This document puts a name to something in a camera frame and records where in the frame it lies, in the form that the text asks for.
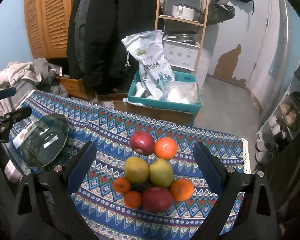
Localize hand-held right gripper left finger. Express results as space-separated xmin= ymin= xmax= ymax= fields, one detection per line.
xmin=11 ymin=141 xmax=98 ymax=240

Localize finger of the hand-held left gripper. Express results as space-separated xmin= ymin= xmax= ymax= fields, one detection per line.
xmin=0 ymin=87 xmax=17 ymax=105
xmin=0 ymin=106 xmax=32 ymax=130

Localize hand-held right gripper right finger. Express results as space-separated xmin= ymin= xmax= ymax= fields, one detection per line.
xmin=193 ymin=142 xmax=283 ymax=240

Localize dark glass bowl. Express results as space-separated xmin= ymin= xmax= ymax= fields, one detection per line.
xmin=20 ymin=113 xmax=70 ymax=168

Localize large orange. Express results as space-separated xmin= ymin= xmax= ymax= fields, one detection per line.
xmin=170 ymin=179 xmax=194 ymax=202
xmin=154 ymin=137 xmax=178 ymax=160

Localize small orange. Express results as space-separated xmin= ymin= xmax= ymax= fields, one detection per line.
xmin=113 ymin=177 xmax=132 ymax=194
xmin=124 ymin=191 xmax=142 ymax=209

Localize greenish pear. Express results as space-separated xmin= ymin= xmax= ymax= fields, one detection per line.
xmin=149 ymin=158 xmax=174 ymax=188

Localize yellow mango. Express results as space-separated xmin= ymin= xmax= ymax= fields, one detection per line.
xmin=124 ymin=156 xmax=149 ymax=184

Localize dark red apple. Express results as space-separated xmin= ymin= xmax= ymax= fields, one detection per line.
xmin=129 ymin=130 xmax=155 ymax=155

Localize blue patterned tablecloth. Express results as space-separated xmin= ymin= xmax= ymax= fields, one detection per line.
xmin=2 ymin=90 xmax=252 ymax=240

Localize grey garment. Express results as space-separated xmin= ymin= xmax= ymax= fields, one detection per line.
xmin=34 ymin=57 xmax=69 ymax=98

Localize wooden drawer box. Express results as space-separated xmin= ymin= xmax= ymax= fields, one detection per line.
xmin=59 ymin=76 xmax=95 ymax=100

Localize white shoe rack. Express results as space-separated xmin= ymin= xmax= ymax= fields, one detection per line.
xmin=256 ymin=55 xmax=300 ymax=163

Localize teal plastic crate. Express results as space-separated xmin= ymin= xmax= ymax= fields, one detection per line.
xmin=127 ymin=70 xmax=203 ymax=114

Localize plain cardboard box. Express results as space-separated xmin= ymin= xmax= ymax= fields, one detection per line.
xmin=122 ymin=100 xmax=202 ymax=127

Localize clear plastic bag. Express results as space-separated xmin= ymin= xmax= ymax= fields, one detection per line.
xmin=162 ymin=81 xmax=199 ymax=104

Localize wooden louvered wardrobe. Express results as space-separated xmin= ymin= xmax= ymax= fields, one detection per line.
xmin=24 ymin=0 xmax=87 ymax=59

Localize rows of shoes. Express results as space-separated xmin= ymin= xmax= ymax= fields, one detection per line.
xmin=255 ymin=62 xmax=300 ymax=163

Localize grey coat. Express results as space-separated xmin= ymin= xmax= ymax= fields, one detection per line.
xmin=74 ymin=0 xmax=95 ymax=63

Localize white printed rice bag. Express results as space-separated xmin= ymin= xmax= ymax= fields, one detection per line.
xmin=121 ymin=30 xmax=176 ymax=99

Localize white patterned storage box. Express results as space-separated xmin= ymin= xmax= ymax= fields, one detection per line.
xmin=163 ymin=35 xmax=200 ymax=74

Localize black coat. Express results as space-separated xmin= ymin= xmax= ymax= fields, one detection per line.
xmin=66 ymin=0 xmax=158 ymax=94

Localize white door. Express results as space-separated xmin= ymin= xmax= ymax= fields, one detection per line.
xmin=247 ymin=0 xmax=290 ymax=105

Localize steel pot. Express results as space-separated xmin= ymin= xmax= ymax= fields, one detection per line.
xmin=169 ymin=31 xmax=197 ymax=43

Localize wooden shelf rack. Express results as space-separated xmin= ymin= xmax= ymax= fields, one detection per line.
xmin=154 ymin=0 xmax=212 ymax=80

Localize green hanging bag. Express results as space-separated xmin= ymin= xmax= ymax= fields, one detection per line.
xmin=206 ymin=0 xmax=237 ymax=25

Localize white cooking pot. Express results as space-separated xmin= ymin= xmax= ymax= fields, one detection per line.
xmin=172 ymin=4 xmax=202 ymax=20

